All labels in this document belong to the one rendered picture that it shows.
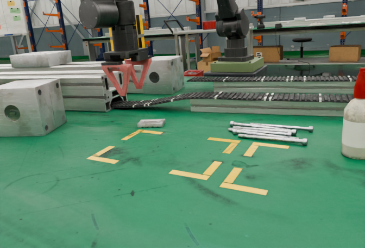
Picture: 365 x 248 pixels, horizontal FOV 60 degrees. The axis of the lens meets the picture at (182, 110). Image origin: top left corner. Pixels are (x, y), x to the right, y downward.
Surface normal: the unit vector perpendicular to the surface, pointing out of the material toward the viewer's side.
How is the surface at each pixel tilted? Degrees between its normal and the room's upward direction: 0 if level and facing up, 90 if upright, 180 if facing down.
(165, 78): 90
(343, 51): 89
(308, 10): 90
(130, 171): 0
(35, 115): 90
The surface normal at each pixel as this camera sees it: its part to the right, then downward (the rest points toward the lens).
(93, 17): -0.55, 0.26
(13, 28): -0.13, 0.28
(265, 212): -0.07, -0.96
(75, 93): -0.35, 0.28
